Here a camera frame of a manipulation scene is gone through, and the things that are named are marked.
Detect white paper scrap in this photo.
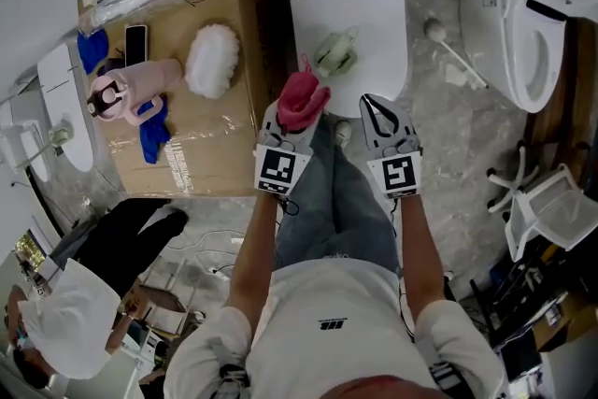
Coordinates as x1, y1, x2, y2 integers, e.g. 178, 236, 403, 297
444, 64, 469, 88

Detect large cardboard box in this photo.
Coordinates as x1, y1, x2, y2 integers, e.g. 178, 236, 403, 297
76, 0, 290, 199

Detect person's blue jeans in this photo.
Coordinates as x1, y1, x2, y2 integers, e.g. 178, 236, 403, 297
274, 121, 404, 278

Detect white toilet with flat lid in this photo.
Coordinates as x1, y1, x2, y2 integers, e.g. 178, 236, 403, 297
36, 42, 95, 175

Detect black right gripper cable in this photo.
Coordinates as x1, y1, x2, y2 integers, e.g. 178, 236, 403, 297
386, 197, 404, 226

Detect pale green toilet brush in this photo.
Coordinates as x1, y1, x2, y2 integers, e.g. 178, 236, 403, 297
313, 25, 361, 78
48, 125, 74, 151

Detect white toilet with open seat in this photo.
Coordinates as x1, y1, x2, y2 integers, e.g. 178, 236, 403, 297
459, 0, 598, 115

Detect white fluffy duster head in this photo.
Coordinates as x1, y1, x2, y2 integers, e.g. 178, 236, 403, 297
184, 23, 241, 101

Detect brown cardboard box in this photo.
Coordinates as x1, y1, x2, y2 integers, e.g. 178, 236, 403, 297
532, 292, 598, 352

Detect white floor cable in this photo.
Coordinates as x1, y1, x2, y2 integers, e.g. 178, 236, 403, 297
185, 232, 245, 278

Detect person's left forearm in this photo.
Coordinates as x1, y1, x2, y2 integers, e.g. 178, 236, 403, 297
226, 192, 282, 334

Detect white plastic chair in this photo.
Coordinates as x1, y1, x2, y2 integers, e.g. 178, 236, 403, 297
485, 139, 598, 264

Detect white toilet with closed lid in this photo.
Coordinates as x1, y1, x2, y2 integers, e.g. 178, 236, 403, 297
261, 0, 441, 119

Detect pink tumbler with handle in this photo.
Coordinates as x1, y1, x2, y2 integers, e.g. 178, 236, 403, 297
86, 58, 184, 127

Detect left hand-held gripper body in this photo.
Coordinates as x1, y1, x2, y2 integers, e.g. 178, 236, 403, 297
253, 130, 316, 198

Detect blue cloth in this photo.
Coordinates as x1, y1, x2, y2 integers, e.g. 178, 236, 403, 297
76, 28, 110, 76
137, 93, 172, 165

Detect cluttered black shelf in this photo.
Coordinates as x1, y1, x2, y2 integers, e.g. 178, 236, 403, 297
468, 242, 598, 371

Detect pink cloth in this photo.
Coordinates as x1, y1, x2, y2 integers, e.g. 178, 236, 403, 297
278, 54, 333, 134

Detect brown wooden platform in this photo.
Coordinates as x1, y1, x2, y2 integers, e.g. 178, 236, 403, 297
521, 17, 598, 184

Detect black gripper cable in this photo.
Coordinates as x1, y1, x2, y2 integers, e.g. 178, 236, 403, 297
274, 194, 301, 245
386, 197, 404, 226

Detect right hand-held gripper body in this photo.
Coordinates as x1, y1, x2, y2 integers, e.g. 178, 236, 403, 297
365, 127, 425, 201

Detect person's right forearm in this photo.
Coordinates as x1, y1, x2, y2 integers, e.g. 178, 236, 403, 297
395, 195, 450, 334

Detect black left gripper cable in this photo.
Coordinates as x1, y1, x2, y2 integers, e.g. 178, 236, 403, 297
274, 194, 301, 245

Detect black smartphone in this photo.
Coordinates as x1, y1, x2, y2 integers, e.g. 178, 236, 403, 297
123, 23, 149, 68

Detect white round-head brush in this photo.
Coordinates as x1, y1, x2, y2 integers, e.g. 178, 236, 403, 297
421, 15, 490, 91

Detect person in white coat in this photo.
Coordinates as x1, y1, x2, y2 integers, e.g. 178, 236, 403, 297
163, 258, 508, 399

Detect person's white shoe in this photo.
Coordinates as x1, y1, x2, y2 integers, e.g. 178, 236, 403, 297
334, 120, 353, 150

